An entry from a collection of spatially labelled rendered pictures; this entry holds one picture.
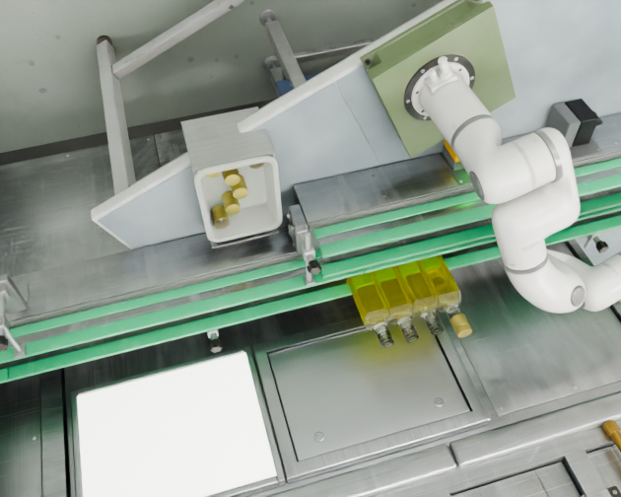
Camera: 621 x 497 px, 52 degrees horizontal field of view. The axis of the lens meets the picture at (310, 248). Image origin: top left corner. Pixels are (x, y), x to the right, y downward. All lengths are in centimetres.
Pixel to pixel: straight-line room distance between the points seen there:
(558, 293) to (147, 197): 88
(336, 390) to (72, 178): 108
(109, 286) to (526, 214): 90
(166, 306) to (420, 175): 66
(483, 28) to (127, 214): 84
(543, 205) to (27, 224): 142
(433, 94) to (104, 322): 85
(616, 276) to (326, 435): 70
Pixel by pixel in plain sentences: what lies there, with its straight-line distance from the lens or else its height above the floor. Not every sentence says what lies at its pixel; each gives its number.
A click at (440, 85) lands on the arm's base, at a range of 131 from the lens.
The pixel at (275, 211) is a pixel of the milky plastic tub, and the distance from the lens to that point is 145.
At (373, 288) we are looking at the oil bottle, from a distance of 147.
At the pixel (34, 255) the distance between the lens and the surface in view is 194.
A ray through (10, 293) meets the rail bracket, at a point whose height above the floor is 86.
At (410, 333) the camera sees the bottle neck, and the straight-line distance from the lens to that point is 144.
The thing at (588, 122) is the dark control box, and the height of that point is 84.
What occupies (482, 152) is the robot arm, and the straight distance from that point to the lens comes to 118.
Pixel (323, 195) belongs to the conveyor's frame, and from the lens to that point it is 148.
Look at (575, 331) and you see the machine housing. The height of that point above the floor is 115.
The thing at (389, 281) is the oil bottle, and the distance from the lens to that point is 149.
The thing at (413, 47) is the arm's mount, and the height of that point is 81.
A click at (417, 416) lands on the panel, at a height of 127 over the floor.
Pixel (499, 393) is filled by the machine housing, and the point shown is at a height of 125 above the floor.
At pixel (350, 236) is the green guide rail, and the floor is 93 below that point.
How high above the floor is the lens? 179
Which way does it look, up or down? 38 degrees down
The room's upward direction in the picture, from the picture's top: 160 degrees clockwise
